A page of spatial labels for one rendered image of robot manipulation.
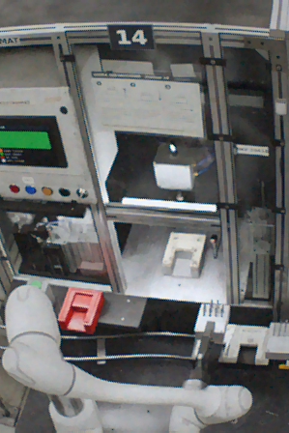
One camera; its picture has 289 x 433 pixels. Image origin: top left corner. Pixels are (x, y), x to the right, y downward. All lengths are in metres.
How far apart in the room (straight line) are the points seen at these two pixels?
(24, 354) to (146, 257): 1.07
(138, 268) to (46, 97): 0.91
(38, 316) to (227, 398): 0.58
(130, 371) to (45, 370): 0.95
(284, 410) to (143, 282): 0.74
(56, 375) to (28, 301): 0.23
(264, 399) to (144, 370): 0.48
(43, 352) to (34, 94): 0.74
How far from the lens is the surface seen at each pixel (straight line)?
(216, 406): 1.99
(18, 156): 2.21
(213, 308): 2.38
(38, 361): 1.77
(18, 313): 1.87
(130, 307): 2.58
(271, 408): 2.56
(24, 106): 2.09
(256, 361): 2.45
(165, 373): 2.67
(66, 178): 2.24
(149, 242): 2.77
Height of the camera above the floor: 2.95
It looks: 45 degrees down
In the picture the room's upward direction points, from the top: 11 degrees counter-clockwise
